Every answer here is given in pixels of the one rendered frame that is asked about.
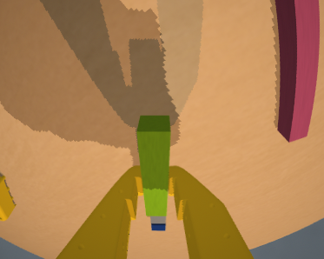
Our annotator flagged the small blue cube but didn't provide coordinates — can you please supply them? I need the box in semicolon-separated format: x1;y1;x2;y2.
151;223;166;231

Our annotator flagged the lime green rod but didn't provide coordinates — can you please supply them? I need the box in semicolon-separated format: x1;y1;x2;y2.
136;116;171;216

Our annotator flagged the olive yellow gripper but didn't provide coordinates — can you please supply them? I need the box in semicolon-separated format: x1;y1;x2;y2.
56;166;254;259

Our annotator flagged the pink rod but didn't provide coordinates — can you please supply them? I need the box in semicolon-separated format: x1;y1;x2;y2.
275;0;320;143

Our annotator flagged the grey rectangular rod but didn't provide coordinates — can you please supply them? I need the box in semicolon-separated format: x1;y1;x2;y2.
150;216;166;223

